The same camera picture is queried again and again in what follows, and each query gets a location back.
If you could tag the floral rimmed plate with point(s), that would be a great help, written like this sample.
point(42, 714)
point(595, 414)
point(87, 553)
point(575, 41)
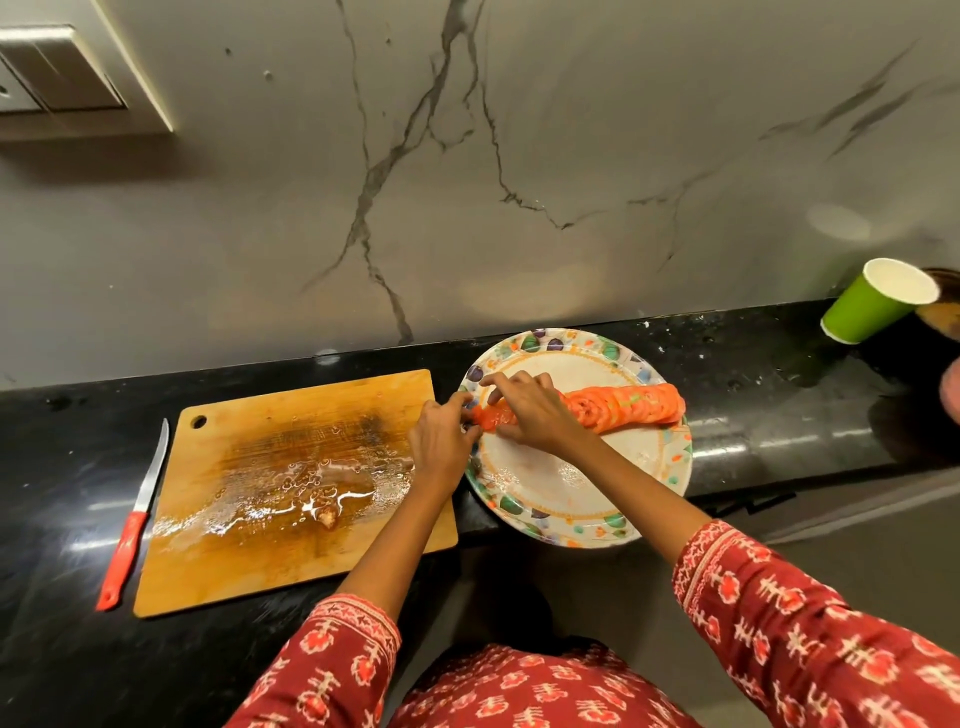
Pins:
point(540, 495)

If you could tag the person's left forearm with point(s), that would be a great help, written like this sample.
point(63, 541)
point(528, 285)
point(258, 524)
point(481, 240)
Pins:
point(394, 555)

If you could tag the red patterned tunic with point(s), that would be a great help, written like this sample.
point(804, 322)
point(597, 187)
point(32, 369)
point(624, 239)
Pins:
point(540, 690)

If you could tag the person's left hand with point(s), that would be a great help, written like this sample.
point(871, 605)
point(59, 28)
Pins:
point(442, 446)

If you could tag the red patterned right sleeve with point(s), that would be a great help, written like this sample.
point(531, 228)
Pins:
point(810, 637)

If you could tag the wall socket and switch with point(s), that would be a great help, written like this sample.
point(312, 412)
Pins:
point(60, 75)

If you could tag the pink bowl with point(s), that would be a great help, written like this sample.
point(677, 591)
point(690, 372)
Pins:
point(952, 390)

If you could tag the red patterned sleeve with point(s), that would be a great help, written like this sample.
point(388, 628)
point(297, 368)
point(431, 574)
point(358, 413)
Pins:
point(810, 637)
point(322, 667)

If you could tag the person's right forearm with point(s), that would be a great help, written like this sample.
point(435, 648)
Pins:
point(645, 502)

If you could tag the green paper cup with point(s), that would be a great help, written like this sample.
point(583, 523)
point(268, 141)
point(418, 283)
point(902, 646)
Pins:
point(862, 311)

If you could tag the brown lower cabinet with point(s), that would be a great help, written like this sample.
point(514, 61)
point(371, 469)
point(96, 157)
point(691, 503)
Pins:
point(637, 600)

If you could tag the row of tomato slices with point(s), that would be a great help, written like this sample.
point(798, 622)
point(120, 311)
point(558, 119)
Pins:
point(637, 405)

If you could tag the person's right hand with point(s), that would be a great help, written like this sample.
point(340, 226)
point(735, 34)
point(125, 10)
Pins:
point(540, 416)

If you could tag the dark cooking pot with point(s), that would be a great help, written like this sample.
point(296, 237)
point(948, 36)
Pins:
point(946, 311)

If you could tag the wooden cutting board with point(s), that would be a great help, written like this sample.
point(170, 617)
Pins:
point(225, 577)

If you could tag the red patterned left sleeve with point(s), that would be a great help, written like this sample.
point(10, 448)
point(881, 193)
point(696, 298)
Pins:
point(322, 667)

